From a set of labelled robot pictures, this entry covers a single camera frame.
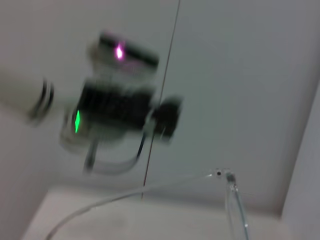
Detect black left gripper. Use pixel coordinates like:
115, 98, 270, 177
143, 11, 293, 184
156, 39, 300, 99
79, 79, 184, 145

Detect clear transparent glasses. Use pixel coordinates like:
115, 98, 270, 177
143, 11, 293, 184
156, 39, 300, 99
44, 167, 251, 240

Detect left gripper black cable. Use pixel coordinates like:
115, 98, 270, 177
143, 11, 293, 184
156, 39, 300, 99
83, 132, 149, 176

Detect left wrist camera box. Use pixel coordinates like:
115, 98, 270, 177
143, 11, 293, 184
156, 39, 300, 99
86, 30, 161, 79

